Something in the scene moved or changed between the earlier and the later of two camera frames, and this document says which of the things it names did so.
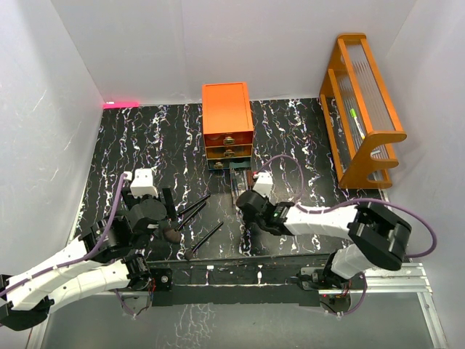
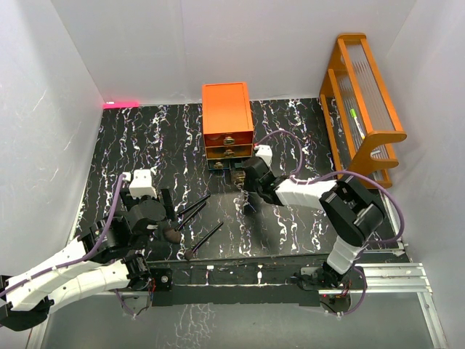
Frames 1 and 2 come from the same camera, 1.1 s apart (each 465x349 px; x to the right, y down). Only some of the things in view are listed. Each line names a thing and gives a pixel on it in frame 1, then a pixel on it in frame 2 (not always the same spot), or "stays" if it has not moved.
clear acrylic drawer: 226,151 stays
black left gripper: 168,198 stays
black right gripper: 247,218 -> 248,186
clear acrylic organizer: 219,163 stays
